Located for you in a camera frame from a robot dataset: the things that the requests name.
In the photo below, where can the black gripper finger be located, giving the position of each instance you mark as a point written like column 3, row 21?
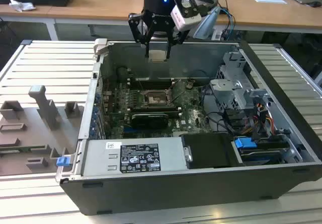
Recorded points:
column 137, row 27
column 179, row 37

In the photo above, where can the silver square CPU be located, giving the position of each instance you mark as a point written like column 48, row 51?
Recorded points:
column 157, row 55

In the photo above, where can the black RAM slot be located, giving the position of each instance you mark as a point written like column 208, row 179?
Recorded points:
column 153, row 86
column 156, row 107
column 153, row 81
column 156, row 111

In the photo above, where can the CPU socket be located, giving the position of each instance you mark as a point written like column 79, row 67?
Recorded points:
column 154, row 99

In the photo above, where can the blue expansion slot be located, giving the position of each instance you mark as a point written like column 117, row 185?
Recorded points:
column 135, row 132

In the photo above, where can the wooden office desk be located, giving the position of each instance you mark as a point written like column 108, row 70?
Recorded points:
column 100, row 2

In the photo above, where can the metal drive cage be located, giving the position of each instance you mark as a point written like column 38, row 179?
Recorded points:
column 231, row 93

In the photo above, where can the green motherboard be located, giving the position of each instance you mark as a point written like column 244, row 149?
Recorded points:
column 191, row 113

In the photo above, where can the black graphics card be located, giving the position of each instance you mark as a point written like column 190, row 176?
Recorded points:
column 149, row 120

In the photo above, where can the white paper sheet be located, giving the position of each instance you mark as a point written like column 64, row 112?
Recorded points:
column 269, row 0

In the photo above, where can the crumpled white paper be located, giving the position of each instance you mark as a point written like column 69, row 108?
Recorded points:
column 21, row 5

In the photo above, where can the hard disk in blue carrier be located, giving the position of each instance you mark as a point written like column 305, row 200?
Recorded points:
column 245, row 143

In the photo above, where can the grey power supply unit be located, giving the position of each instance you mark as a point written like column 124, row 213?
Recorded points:
column 100, row 158

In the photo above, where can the black computer mouse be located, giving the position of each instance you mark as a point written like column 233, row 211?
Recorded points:
column 313, row 4

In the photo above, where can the grey parts rack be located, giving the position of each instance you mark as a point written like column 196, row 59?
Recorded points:
column 30, row 133

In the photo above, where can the blue case latch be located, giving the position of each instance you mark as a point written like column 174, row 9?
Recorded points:
column 63, row 161

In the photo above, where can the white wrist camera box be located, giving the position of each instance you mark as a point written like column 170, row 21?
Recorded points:
column 184, row 20

